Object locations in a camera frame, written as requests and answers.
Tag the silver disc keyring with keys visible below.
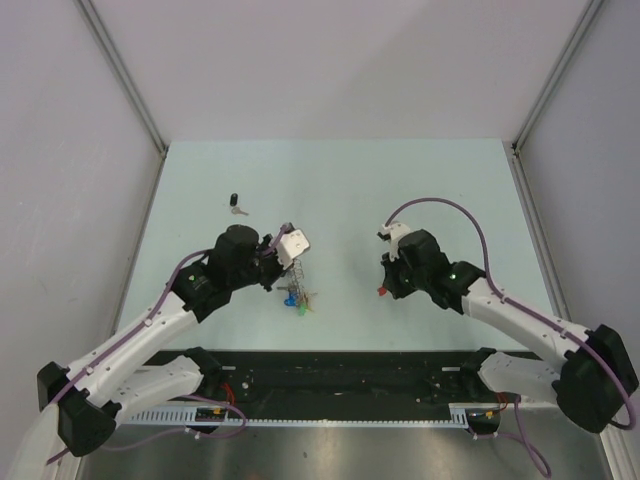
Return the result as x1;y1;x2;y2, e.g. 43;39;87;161
277;259;317;316

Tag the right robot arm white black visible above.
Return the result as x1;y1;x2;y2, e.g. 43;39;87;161
378;223;639;433

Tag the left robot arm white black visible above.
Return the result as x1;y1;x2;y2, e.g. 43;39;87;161
36;223;310;457

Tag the key with black tag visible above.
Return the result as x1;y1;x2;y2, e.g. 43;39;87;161
229;193;248;216

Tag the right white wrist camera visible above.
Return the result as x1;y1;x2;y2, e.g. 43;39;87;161
377;222;411;262

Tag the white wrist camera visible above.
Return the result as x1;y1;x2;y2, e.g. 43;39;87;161
377;222;411;262
276;229;310;269

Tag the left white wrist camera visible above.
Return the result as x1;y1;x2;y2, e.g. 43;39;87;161
276;229;310;269

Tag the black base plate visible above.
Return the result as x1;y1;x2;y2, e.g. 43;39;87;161
164;349;521;407

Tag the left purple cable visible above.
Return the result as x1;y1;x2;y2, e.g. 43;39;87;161
45;222;294;466

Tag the purple cable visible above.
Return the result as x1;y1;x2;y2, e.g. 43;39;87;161
384;197;636;476
45;222;294;466

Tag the white slotted cable duct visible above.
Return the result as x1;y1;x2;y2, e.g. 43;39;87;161
124;403;500;429

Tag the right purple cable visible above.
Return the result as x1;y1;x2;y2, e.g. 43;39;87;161
384;197;636;476

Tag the left aluminium corner post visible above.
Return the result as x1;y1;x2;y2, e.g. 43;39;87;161
74;0;169;157

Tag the aluminium corner post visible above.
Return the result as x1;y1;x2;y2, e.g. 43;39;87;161
74;0;169;157
510;0;606;151

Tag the right aluminium corner post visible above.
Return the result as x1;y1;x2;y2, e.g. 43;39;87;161
510;0;606;151

